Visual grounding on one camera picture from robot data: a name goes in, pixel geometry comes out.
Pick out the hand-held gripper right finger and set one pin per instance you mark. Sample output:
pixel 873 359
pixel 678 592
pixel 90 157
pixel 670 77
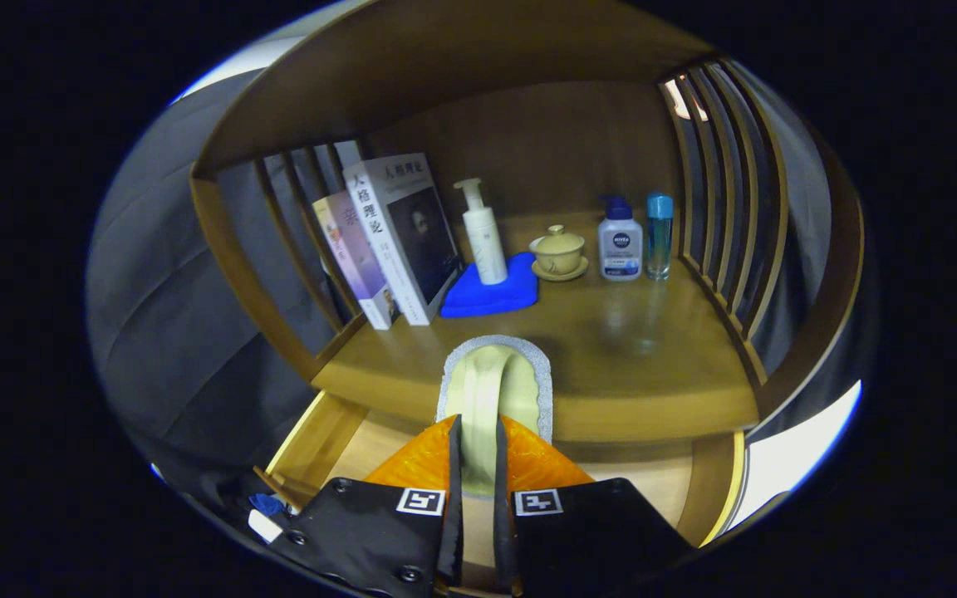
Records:
pixel 502 531

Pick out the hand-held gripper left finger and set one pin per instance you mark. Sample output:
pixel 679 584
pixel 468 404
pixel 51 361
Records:
pixel 455 515

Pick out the pale yellow grey-rimmed sponge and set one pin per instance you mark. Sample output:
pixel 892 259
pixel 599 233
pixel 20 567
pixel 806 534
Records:
pixel 487 390

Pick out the wooden drawer with black knob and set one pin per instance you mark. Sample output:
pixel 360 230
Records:
pixel 653 490

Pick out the wooden countertop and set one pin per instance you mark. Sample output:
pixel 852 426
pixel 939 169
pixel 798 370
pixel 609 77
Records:
pixel 636 349

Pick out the wooden cabinet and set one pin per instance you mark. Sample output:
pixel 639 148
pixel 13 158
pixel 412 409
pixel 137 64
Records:
pixel 545 141

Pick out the small blue object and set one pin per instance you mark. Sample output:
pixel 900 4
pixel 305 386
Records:
pixel 267 503

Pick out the small white object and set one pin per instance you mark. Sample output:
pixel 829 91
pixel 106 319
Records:
pixel 262 527

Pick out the blue folded cloth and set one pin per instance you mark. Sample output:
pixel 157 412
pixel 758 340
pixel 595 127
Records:
pixel 487 299

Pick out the purple paperback book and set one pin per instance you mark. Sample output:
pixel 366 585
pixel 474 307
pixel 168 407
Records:
pixel 358 257

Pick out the white pump bottle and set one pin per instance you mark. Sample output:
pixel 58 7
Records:
pixel 487 241

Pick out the thick white book dark cover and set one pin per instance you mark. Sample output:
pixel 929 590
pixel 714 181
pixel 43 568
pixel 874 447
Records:
pixel 420 241

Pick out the yellow lidded teacup with saucer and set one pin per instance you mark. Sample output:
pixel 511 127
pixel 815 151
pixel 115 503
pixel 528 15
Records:
pixel 559 249

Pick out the white flat panel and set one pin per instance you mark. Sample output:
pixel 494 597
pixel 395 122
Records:
pixel 794 457

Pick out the white lotion bottle blue cap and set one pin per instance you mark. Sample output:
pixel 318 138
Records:
pixel 620 249

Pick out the slim blue bottle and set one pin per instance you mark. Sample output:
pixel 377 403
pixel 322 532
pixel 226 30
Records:
pixel 660 241

